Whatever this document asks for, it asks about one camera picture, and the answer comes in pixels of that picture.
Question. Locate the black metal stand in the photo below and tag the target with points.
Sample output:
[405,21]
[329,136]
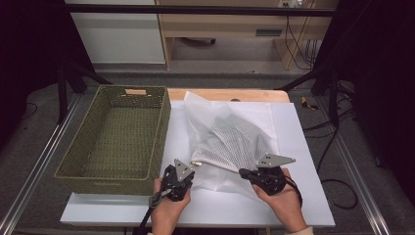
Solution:
[332,91]
[62,91]

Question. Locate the light wooden desk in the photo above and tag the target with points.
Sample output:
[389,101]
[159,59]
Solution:
[228,26]

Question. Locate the person's right hand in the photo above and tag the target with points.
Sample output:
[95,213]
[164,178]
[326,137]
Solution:
[287,205]

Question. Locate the white mesh laundry bag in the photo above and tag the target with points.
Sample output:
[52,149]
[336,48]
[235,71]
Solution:
[202,111]

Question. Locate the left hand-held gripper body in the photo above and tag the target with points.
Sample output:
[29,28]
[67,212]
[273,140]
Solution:
[174,186]

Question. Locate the yellow and black tool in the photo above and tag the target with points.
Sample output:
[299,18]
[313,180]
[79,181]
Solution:
[308,103]

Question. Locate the green woven basket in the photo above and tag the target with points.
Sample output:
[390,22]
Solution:
[124,137]

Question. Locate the aluminium floor rail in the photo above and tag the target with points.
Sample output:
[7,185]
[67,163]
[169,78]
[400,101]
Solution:
[39,163]
[359,189]

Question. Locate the white cabinet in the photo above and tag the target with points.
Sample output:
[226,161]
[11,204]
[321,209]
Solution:
[120,36]

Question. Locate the black horizontal frame bar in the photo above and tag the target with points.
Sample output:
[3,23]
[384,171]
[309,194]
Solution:
[195,9]

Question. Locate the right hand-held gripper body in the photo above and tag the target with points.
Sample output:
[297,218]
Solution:
[270,179]

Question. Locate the person's left hand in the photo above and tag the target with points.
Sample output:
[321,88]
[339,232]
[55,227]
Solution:
[168,215]

